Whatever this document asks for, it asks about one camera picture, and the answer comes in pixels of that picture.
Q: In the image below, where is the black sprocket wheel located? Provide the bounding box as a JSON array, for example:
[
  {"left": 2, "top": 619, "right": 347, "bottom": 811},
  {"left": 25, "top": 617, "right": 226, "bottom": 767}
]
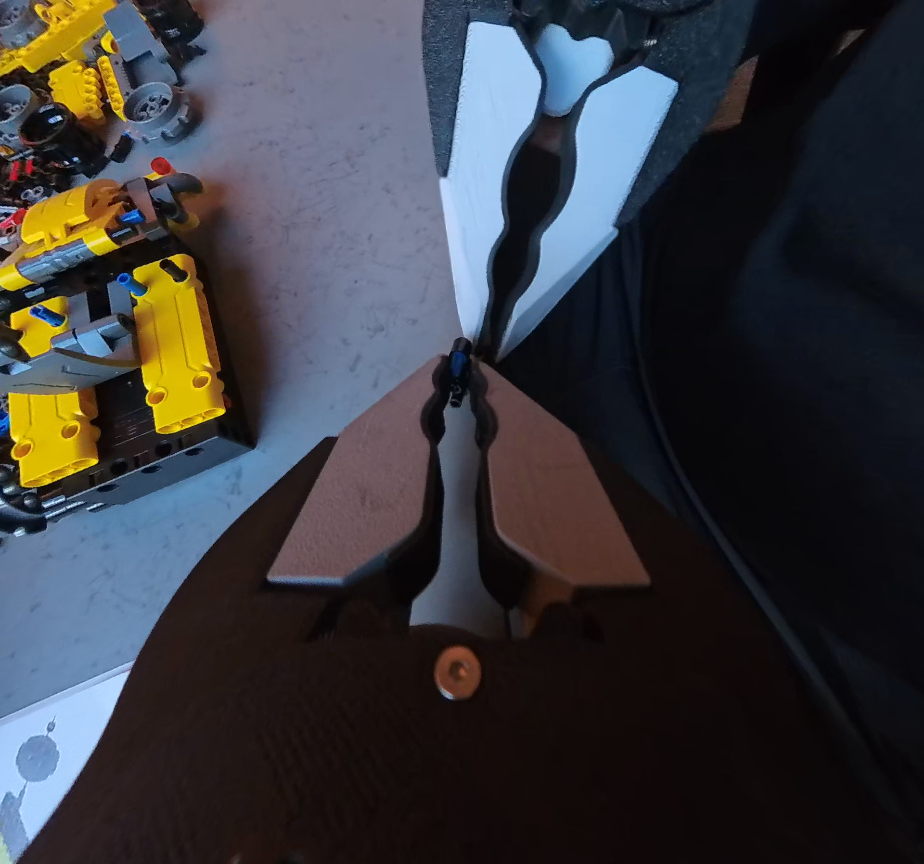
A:
[{"left": 0, "top": 463, "right": 69, "bottom": 540}]

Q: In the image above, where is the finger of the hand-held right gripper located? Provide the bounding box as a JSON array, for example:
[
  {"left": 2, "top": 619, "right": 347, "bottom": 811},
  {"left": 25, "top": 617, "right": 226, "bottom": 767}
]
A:
[
  {"left": 440, "top": 18, "right": 546, "bottom": 349},
  {"left": 494, "top": 59, "right": 681, "bottom": 363}
]

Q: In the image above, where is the black toy tyre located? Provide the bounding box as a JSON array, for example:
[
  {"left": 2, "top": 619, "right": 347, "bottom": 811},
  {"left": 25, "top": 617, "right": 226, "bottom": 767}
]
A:
[
  {"left": 133, "top": 0, "right": 209, "bottom": 60},
  {"left": 18, "top": 101, "right": 84, "bottom": 158}
]

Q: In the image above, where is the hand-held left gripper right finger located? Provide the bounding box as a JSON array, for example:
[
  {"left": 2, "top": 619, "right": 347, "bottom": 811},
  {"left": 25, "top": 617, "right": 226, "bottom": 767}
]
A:
[{"left": 471, "top": 361, "right": 652, "bottom": 609}]

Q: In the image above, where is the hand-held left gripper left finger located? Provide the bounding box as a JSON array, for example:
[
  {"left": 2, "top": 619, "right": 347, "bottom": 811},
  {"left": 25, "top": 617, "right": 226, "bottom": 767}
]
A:
[{"left": 267, "top": 359, "right": 447, "bottom": 616}]

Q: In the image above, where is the open instruction booklet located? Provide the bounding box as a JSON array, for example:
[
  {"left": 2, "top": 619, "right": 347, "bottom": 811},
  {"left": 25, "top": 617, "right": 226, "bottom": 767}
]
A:
[{"left": 0, "top": 662, "right": 134, "bottom": 864}]

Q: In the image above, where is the yellow grey brick sub-assembly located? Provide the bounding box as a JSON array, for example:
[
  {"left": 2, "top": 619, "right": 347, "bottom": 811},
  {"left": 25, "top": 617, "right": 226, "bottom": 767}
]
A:
[{"left": 0, "top": 0, "right": 185, "bottom": 132}]

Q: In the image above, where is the grey sprocket wheel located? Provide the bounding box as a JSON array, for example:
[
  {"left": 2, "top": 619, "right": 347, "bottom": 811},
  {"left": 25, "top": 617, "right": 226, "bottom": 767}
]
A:
[{"left": 123, "top": 79, "right": 197, "bottom": 148}]

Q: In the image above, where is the black connector cluster blue pin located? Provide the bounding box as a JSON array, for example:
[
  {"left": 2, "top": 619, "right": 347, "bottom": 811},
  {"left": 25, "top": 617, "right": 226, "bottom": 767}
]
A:
[{"left": 446, "top": 337, "right": 474, "bottom": 407}]

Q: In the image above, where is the yellow toy vehicle model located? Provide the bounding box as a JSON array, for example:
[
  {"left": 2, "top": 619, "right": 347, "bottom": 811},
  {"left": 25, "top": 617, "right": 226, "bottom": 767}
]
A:
[{"left": 0, "top": 157, "right": 254, "bottom": 519}]

